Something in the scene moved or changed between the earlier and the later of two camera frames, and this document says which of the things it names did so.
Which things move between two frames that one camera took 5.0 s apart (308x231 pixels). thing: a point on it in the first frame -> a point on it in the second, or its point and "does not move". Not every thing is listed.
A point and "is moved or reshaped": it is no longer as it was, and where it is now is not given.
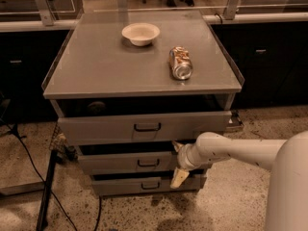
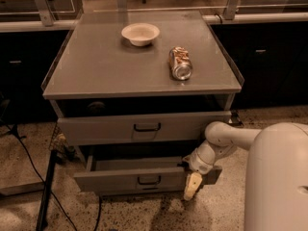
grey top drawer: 141,127 does not move
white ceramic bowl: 141,34 does not move
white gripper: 184,158 -> 201,165
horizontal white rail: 66,24 does not move
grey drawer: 128,162 is moved or reshaped
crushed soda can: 180,62 does not move
